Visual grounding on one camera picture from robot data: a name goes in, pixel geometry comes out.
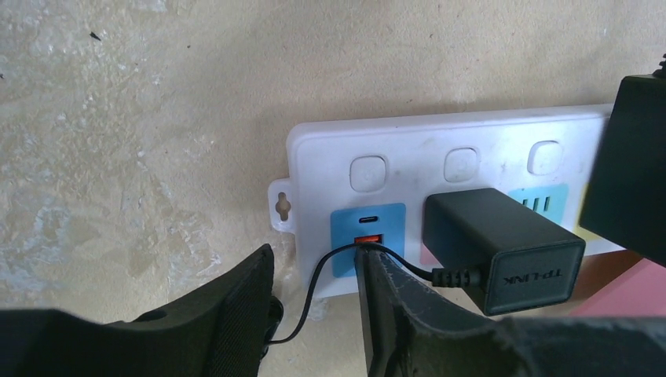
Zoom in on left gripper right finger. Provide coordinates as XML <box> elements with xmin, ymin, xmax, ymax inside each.
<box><xmin>356</xmin><ymin>249</ymin><xmax>665</xmax><ymax>376</ymax></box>

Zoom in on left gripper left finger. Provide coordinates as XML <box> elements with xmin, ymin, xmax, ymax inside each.
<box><xmin>1</xmin><ymin>245</ymin><xmax>274</xmax><ymax>376</ymax></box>

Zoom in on black power adapter with switch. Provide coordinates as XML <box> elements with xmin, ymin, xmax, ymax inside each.
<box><xmin>265</xmin><ymin>188</ymin><xmax>587</xmax><ymax>347</ymax></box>

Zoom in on white multicolour power strip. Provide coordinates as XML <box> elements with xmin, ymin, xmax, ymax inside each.
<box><xmin>268</xmin><ymin>104</ymin><xmax>619</xmax><ymax>285</ymax></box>

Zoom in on pink triangular power socket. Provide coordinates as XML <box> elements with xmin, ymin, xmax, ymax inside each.
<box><xmin>570</xmin><ymin>259</ymin><xmax>665</xmax><ymax>317</ymax></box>

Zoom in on black cable with adapters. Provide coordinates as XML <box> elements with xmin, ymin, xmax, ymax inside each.
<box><xmin>578</xmin><ymin>52</ymin><xmax>666</xmax><ymax>266</ymax></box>

